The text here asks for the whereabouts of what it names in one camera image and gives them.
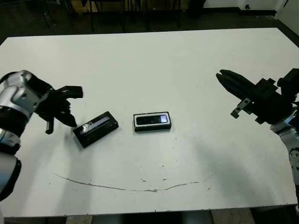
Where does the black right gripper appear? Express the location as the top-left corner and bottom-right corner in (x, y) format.
(216, 70), (295, 126)

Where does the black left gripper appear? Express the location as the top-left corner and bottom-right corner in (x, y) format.
(36, 88), (77, 135)

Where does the black box with clear window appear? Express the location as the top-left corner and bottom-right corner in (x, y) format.
(71, 111), (120, 149)

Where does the slim black camera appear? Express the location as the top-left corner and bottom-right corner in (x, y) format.
(136, 115), (169, 126)

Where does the black box with white tray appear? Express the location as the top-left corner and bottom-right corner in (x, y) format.
(133, 111), (172, 133)

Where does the black waste bin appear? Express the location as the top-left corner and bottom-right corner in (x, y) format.
(186, 0), (207, 18)

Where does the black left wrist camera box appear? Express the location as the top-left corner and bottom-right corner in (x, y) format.
(55, 85), (84, 98)

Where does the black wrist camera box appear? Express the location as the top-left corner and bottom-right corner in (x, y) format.
(55, 85), (84, 98)
(277, 68), (299, 101)

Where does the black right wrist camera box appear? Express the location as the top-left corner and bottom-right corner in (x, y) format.
(277, 68), (299, 101)

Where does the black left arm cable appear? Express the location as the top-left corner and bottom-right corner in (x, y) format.
(0, 71), (14, 84)

